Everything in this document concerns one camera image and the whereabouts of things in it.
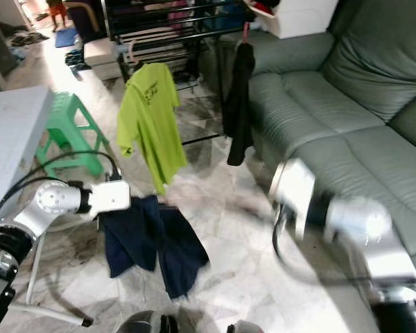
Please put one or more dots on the black garment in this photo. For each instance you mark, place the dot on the black garment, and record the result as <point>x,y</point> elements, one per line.
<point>239,97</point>

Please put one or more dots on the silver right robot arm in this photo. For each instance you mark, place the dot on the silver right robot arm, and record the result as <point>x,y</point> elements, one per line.
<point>367,225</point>

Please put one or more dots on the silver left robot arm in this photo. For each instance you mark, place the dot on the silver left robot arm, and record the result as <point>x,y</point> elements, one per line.
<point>55,205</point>

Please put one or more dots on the white folding table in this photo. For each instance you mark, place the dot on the white folding table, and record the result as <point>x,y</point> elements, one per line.
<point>14,125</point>

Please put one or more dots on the green plastic stool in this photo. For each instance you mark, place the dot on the green plastic stool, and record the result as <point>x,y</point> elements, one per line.
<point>69,111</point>

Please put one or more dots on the grey air purifier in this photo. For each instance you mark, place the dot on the grey air purifier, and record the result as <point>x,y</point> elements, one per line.
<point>0,41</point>

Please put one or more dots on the grey clothes pile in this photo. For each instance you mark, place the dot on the grey clothes pile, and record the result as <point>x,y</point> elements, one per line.
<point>30,39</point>

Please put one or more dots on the dark clothes pile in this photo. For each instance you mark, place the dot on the dark clothes pile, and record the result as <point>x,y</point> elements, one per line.
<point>77,59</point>

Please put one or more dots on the blue floor mat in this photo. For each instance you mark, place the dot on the blue floor mat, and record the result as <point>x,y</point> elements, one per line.
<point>67,37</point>

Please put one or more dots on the white ottoman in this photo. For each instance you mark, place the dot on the white ottoman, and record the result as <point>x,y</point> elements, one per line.
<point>102,52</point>

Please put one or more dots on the child in orange shirt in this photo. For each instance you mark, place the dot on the child in orange shirt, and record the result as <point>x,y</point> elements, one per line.
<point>57,10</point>

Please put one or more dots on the lime green shirt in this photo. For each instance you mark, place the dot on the lime green shirt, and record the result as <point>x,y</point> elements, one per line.
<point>152,118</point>

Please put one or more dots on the purple armchair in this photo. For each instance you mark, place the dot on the purple armchair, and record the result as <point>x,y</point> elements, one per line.
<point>97,24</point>

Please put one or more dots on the robot left leg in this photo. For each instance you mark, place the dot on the robot left leg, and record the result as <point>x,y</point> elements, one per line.
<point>145,324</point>

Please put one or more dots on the robot leg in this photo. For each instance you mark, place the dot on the robot leg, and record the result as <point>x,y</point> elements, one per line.
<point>244,327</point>
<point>145,324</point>

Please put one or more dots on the black metal drying rack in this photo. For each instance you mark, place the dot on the black metal drying rack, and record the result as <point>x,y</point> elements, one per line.
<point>180,28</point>

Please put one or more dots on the robot right leg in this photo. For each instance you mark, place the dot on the robot right leg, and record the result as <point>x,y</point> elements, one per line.
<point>244,327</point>

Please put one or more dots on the red and white cloth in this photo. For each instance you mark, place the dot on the red and white cloth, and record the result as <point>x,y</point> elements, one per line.
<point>263,7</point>

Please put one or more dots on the white box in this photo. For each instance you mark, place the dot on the white box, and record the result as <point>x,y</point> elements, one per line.
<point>301,17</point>

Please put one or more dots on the grey green leather sofa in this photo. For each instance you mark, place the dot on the grey green leather sofa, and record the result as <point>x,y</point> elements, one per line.
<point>340,118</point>

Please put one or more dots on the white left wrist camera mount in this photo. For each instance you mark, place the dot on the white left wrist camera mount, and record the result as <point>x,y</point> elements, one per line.
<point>109,198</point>

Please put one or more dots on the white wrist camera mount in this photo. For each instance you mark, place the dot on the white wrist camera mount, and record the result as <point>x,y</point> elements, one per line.
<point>109,198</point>
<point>295,191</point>

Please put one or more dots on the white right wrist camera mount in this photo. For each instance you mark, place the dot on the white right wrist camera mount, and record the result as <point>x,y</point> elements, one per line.
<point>295,191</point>

